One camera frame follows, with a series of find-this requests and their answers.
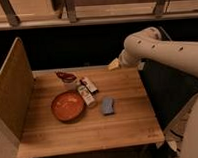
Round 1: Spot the white labelled bottle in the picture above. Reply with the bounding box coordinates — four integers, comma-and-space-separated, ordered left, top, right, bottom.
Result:
77, 85, 96, 107

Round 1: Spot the orange bowl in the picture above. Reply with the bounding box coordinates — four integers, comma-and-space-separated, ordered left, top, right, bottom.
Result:
51, 91, 85, 122

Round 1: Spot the dark right side panel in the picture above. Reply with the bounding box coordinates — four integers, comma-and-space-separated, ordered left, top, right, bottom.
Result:
139, 59, 198, 130

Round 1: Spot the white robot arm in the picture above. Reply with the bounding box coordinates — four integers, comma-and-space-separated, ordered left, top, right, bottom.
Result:
108, 27, 198, 158

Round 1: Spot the wooden shelf rail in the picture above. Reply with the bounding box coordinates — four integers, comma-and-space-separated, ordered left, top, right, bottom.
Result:
0, 0, 198, 30

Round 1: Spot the blue sponge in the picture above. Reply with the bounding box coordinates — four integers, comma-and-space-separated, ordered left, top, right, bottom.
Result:
101, 97, 114, 115

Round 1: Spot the left wooden side panel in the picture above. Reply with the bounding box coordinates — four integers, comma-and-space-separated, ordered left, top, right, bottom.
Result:
0, 38, 34, 158

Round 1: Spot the dark red pepper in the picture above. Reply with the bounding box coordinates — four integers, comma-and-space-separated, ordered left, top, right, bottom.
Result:
56, 71, 76, 80

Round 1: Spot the white ceramic cup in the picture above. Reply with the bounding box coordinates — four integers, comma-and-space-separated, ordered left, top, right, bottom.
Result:
63, 79, 78, 90

